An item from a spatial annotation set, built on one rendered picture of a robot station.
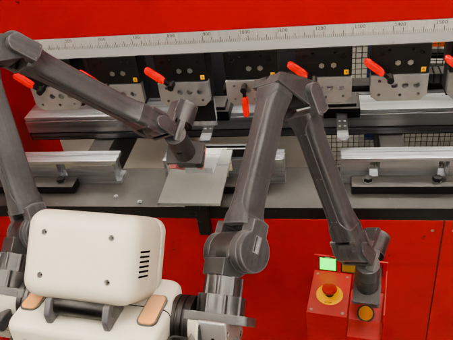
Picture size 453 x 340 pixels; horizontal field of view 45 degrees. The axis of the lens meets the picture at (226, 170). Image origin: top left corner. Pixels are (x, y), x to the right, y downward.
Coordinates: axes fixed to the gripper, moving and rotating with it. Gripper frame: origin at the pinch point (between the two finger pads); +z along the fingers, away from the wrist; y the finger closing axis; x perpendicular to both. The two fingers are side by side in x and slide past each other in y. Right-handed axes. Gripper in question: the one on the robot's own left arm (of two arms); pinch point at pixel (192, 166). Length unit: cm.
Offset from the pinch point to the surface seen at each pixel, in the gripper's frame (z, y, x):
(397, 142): 36, -60, -25
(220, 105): 22.2, -0.9, -33.2
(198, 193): 3.9, -1.5, 6.6
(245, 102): -6.0, -15.0, -16.9
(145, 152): 172, 82, -89
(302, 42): -17.4, -31.1, -28.3
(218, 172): 8.8, -5.7, -2.1
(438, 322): 64, -74, 29
